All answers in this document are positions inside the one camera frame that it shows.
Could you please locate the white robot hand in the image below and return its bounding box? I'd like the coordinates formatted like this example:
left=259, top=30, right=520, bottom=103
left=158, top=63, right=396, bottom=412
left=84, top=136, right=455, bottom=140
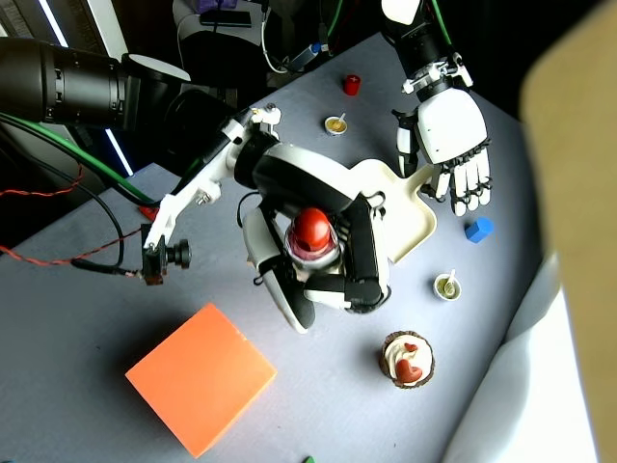
left=233, top=142, right=392, bottom=335
left=391, top=88, right=494, bottom=217

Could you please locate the cream hand broom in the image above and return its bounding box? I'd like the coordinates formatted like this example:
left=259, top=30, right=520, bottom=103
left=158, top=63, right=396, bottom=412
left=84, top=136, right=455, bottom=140
left=283, top=206, right=346, bottom=281

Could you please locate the cream plastic dustpan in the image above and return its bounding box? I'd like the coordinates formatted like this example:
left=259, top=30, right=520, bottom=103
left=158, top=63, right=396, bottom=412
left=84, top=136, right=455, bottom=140
left=349, top=157, right=439, bottom=265

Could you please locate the small bowl of yellow food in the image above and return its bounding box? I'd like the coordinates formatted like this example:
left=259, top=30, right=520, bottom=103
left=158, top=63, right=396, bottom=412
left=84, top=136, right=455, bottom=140
left=323, top=112, right=349, bottom=137

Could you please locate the blue block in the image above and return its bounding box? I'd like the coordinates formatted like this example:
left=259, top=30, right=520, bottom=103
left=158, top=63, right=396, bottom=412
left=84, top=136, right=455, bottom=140
left=464, top=216, right=496, bottom=244

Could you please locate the grey connector with blue end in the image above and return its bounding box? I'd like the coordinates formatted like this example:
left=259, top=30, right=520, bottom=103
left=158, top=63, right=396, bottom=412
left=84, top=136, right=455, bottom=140
left=287, top=41, right=334, bottom=68

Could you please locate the blurred tan panel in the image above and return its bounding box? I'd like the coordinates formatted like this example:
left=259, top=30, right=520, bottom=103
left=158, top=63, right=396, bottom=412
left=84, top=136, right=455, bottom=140
left=519, top=0, right=617, bottom=463

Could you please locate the black chair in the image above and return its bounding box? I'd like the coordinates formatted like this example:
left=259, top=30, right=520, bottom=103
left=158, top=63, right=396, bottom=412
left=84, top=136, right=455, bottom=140
left=172, top=0, right=271, bottom=91

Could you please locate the small bowl of green food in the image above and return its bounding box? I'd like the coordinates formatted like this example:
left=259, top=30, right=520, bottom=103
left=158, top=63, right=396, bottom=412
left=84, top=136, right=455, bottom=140
left=432, top=268, right=463, bottom=301

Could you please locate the black flat device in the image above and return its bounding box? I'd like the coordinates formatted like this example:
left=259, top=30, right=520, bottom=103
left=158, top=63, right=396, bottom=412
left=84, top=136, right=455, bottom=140
left=200, top=10, right=254, bottom=29

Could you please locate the toy cupcake with red hearts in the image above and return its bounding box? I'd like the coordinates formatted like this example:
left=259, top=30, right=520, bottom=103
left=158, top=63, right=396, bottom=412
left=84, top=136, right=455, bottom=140
left=378, top=330, right=437, bottom=391

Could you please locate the orange box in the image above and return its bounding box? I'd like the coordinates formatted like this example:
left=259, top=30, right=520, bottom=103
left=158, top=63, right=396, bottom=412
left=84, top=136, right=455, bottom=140
left=124, top=302, right=279, bottom=458

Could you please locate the grey table cloth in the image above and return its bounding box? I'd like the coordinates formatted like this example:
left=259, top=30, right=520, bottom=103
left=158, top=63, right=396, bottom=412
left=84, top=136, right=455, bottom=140
left=0, top=33, right=563, bottom=463

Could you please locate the green cable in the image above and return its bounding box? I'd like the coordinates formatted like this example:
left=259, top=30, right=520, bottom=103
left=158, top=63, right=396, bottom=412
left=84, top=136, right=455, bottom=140
left=431, top=0, right=453, bottom=47
left=326, top=0, right=344, bottom=39
left=0, top=111, right=203, bottom=206

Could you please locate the white cable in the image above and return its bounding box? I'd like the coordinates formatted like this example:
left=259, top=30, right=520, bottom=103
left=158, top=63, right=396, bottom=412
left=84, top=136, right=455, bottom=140
left=259, top=0, right=291, bottom=73

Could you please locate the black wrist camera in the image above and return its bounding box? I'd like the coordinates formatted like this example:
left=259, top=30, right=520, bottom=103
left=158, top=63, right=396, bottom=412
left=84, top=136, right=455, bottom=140
left=141, top=237, right=193, bottom=287

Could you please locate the black cable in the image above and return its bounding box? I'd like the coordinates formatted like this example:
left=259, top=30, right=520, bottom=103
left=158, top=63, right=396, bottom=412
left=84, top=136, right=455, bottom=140
left=0, top=118, right=146, bottom=279

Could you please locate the thin red wire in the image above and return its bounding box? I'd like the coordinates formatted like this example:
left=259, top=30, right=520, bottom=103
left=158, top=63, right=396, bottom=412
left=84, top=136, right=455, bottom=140
left=0, top=163, right=163, bottom=280

